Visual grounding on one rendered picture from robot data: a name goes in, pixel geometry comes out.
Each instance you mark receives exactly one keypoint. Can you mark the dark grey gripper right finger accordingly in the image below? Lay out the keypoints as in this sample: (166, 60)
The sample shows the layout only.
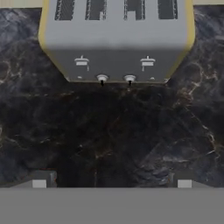
(182, 178)

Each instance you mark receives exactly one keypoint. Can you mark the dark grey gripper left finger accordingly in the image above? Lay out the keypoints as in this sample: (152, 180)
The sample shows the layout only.
(40, 178)

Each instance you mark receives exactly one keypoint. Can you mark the grey four-slot toaster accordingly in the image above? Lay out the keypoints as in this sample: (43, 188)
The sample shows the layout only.
(116, 35)

